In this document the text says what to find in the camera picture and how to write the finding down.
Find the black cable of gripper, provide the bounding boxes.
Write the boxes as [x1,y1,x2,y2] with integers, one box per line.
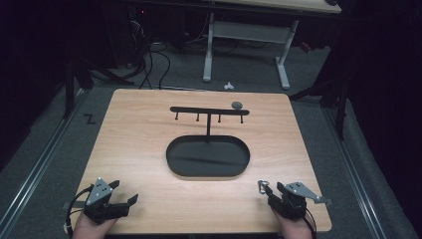
[65,184,95,237]
[302,207,317,239]

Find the black key rack with tray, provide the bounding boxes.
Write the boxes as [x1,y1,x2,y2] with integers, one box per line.
[165,106,252,179]

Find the black metal stand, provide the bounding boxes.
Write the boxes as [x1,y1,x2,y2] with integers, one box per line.
[62,56,134,120]
[289,66,350,140]

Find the metal floor rail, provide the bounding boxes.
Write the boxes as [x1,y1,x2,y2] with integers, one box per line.
[322,107,388,239]
[0,89,88,235]

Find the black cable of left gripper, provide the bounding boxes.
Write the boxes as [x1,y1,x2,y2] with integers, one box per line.
[65,184,95,237]

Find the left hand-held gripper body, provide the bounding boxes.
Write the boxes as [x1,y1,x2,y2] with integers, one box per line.
[83,177,130,224]

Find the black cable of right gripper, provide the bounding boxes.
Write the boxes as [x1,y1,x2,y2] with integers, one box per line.
[302,207,317,239]

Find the person's left hand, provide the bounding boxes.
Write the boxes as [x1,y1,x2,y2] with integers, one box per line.
[72,213,119,239]

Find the black floor cables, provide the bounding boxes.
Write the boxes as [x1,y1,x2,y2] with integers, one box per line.
[128,8,172,91]

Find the white metal-frame desk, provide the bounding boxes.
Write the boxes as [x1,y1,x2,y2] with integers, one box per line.
[201,0,342,91]

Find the person's right hand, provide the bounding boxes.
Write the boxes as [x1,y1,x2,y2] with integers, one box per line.
[271,208,315,239]

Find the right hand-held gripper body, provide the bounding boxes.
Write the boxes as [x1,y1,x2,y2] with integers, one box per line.
[267,180,333,221]

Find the silver key ring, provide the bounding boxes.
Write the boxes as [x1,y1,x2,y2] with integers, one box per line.
[257,179,271,195]

